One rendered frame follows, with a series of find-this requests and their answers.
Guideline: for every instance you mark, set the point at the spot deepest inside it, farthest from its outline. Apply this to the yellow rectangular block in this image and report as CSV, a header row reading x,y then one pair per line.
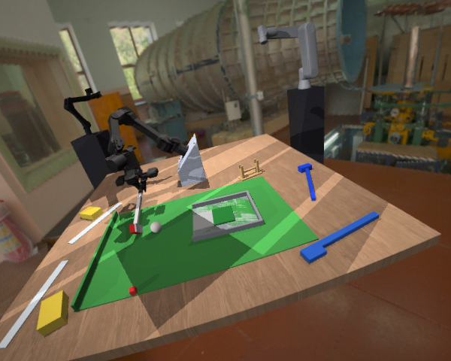
x,y
53,313
91,213

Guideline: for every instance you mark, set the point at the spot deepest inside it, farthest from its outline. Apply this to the green putting mat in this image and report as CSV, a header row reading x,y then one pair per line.
x,y
154,260

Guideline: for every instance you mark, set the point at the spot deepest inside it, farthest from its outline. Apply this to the white flat bar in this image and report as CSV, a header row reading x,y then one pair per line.
x,y
19,323
94,224

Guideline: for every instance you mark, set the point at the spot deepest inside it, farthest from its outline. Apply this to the white golf ball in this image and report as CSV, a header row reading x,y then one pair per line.
x,y
155,226

